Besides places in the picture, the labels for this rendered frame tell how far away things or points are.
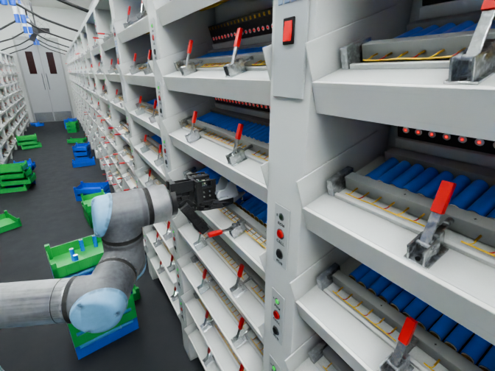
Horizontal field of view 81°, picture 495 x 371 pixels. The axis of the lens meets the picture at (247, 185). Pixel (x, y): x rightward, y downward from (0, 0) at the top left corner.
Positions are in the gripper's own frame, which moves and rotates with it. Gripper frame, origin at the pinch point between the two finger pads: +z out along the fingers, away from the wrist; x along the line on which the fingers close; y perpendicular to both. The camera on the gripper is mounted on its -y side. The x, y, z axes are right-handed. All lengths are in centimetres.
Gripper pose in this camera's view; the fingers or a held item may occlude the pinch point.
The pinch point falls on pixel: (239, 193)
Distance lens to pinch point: 82.6
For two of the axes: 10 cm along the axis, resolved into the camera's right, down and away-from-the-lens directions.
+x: -5.2, -3.0, 8.0
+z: 8.5, -1.7, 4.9
